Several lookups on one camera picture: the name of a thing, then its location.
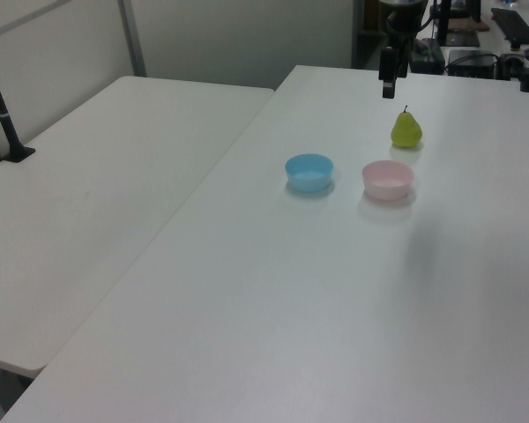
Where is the black electronics box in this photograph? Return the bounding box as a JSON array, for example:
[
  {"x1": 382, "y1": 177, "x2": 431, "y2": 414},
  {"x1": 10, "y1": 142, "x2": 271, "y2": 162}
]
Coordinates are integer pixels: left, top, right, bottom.
[{"x1": 446, "y1": 48, "x2": 500, "y2": 78}]

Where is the black keyboard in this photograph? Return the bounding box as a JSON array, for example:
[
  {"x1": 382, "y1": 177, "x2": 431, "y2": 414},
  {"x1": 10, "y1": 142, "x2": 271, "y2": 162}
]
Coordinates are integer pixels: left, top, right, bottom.
[{"x1": 490, "y1": 7, "x2": 529, "y2": 46}]

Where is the grey metal partition post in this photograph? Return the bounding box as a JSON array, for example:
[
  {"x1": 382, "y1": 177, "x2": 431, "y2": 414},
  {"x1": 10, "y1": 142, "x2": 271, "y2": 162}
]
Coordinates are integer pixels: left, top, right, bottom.
[{"x1": 116, "y1": 0, "x2": 148, "y2": 78}]

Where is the black camera pole with clamp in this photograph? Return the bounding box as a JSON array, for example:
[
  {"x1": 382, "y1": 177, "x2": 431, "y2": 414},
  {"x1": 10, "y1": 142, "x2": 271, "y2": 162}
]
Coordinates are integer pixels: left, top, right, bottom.
[{"x1": 0, "y1": 39, "x2": 37, "y2": 165}]

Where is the green and black device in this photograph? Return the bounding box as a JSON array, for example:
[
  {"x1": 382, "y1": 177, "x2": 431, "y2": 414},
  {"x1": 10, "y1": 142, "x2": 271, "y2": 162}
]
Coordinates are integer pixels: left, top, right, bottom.
[{"x1": 408, "y1": 37, "x2": 446, "y2": 74}]

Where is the green pear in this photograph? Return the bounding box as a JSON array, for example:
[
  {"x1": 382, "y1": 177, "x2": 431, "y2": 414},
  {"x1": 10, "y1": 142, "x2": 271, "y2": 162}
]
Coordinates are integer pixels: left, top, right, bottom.
[{"x1": 390, "y1": 104, "x2": 424, "y2": 149}]

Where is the black upright pole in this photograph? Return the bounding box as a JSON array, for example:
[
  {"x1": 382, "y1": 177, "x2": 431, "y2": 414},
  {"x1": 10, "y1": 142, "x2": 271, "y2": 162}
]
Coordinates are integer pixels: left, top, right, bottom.
[{"x1": 436, "y1": 0, "x2": 453, "y2": 46}]

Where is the white folding side table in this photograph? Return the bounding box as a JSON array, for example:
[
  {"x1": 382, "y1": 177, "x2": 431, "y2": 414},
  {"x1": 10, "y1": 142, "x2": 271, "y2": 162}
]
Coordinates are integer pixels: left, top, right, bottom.
[{"x1": 0, "y1": 75, "x2": 277, "y2": 372}]

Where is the pink plastic bowl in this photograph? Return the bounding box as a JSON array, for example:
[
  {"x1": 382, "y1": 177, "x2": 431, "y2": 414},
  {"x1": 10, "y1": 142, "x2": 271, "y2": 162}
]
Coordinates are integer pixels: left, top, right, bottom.
[{"x1": 361, "y1": 160, "x2": 414, "y2": 201}]

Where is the blue plastic bowl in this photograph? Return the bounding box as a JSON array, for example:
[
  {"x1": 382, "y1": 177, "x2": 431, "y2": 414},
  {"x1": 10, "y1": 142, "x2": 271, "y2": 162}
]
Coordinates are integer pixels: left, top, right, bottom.
[{"x1": 284, "y1": 152, "x2": 335, "y2": 194}]

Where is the black Franka gripper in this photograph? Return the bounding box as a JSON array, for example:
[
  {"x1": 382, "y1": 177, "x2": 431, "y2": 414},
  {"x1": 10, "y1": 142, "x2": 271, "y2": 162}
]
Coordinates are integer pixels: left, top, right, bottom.
[{"x1": 378, "y1": 0, "x2": 428, "y2": 100}]

